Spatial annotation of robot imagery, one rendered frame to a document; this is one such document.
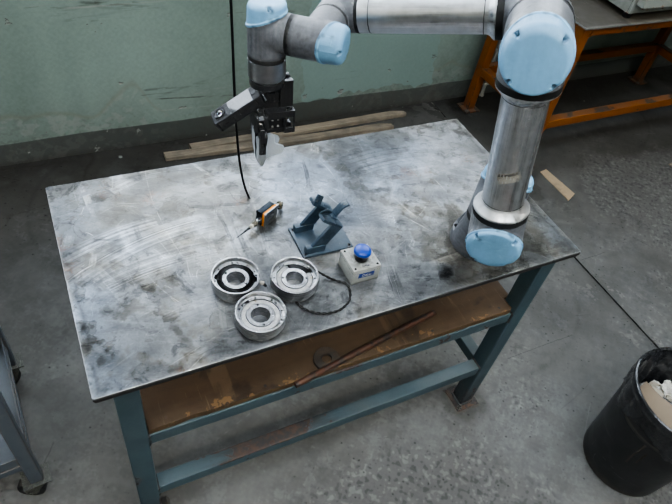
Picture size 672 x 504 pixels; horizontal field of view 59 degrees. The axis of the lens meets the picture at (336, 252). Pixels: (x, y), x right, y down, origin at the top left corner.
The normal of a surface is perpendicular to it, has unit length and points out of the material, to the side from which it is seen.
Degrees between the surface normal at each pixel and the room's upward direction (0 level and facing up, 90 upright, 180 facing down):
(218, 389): 0
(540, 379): 0
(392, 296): 0
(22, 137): 90
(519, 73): 83
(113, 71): 90
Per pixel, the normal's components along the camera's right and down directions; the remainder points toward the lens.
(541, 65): -0.27, 0.58
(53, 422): 0.14, -0.68
